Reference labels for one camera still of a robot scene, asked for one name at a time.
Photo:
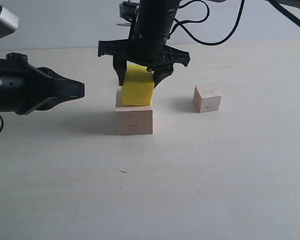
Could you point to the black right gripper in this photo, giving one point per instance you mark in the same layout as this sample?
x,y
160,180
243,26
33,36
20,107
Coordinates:
x,y
145,48

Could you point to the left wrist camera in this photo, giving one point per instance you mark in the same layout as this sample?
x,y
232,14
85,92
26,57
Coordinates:
x,y
8,22

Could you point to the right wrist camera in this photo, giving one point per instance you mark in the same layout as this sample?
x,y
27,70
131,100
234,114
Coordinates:
x,y
127,11

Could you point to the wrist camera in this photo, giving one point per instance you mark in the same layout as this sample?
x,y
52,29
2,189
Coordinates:
x,y
8,22
127,11

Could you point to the yellow cube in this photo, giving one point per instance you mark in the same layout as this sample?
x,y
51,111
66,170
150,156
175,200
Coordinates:
x,y
138,86

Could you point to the large wooden cube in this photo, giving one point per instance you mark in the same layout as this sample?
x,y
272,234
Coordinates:
x,y
133,120

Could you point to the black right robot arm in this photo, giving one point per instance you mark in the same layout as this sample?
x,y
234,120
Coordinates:
x,y
150,25

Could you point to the medium wooden cube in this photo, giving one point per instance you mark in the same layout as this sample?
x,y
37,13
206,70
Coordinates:
x,y
207,97

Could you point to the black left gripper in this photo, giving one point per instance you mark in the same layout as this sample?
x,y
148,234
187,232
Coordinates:
x,y
25,88

